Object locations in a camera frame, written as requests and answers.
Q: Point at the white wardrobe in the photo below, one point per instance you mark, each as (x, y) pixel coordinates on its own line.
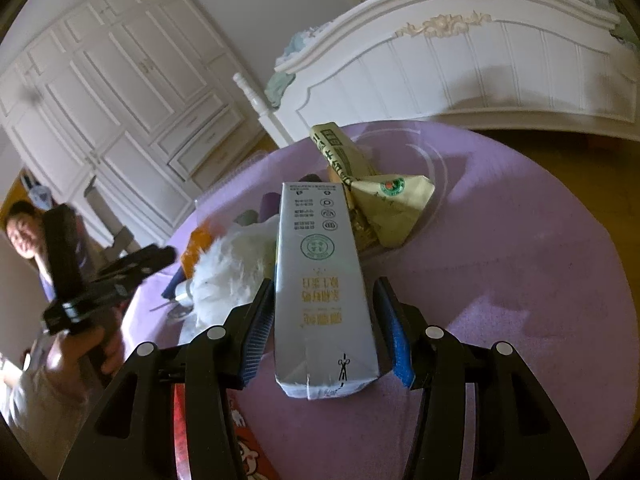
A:
(125, 85)

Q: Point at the person's head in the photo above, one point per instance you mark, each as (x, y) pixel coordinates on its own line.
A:
(22, 232)

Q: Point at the orange snack packet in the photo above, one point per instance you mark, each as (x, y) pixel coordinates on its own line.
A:
(192, 250)

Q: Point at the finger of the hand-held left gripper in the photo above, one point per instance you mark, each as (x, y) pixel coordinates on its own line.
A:
(145, 260)
(117, 291)

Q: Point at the clear plastic piece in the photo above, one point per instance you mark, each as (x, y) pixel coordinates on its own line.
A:
(182, 294)

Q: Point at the blue white wall hanging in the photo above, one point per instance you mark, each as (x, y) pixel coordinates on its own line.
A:
(39, 192)

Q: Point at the person's left hand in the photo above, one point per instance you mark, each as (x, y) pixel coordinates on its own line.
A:
(75, 355)

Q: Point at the white milk carton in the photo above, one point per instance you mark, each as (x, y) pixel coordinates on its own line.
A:
(320, 270)

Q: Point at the grey metal stand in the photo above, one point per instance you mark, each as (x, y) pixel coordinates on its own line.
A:
(100, 205)

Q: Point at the crumpled beige paper bag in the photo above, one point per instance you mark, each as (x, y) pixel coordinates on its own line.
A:
(395, 205)

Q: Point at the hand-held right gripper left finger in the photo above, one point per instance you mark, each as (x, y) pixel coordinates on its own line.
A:
(257, 325)

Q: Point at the white bed footboard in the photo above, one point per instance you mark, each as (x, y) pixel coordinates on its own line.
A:
(450, 75)

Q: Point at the light green cloth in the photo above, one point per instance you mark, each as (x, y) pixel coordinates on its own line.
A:
(277, 87)

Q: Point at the red printed bag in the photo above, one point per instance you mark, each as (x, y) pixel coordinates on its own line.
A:
(250, 450)

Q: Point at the light blue cloth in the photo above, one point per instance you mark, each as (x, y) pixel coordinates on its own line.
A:
(300, 42)

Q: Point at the white fluffy wad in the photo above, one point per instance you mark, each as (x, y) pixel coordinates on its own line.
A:
(225, 270)

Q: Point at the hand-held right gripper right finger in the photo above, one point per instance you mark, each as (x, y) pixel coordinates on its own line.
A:
(395, 335)

